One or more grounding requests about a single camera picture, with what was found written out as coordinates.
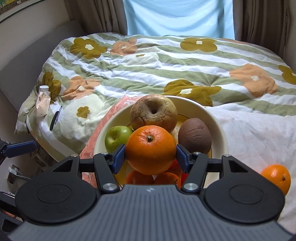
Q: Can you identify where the wrinkled brown apple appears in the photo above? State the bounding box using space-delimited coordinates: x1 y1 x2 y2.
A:
130 94 178 133

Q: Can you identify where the floral striped quilt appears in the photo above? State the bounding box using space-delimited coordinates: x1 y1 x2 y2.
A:
15 33 295 161

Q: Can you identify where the framed wall picture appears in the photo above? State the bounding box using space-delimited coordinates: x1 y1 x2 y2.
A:
1 0 43 23

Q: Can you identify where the brown kiwi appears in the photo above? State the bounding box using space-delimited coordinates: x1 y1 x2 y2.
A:
178 118 212 154

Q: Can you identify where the brown curtain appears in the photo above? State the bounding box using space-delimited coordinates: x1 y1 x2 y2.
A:
64 0 127 35
233 0 290 57

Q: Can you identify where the orange far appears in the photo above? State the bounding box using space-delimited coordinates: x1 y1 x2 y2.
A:
261 164 291 196

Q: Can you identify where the pink printed cloth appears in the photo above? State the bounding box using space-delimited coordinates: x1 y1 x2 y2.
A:
80 95 143 188

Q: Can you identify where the light blue window cloth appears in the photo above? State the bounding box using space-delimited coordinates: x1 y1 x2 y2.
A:
123 0 235 39

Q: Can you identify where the small green apple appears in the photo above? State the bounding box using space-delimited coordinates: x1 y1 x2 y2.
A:
104 126 133 153

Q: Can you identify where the right brown curtain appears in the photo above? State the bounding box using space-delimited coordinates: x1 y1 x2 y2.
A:
233 0 290 57

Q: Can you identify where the cream oval bowl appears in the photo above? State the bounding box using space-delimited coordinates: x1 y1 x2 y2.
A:
94 94 227 187

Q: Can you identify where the small white bottle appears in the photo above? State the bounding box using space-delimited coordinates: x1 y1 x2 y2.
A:
35 85 51 118

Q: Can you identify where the large orange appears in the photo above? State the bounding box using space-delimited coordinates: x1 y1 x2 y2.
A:
125 126 177 175

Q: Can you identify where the white pink towel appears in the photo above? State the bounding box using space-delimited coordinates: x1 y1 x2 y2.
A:
207 107 296 233

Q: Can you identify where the black round object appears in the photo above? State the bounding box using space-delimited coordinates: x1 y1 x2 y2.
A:
49 106 62 131

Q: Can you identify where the grey headboard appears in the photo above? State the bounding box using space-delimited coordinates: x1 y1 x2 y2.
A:
1 21 85 110

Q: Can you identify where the small tangerine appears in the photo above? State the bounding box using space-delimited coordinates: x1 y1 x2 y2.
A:
154 172 181 189
125 171 154 185

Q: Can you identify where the left brown curtain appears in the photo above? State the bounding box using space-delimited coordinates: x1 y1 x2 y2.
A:
64 0 127 35

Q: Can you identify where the red tomato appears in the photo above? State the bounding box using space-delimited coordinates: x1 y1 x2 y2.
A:
166 159 183 178

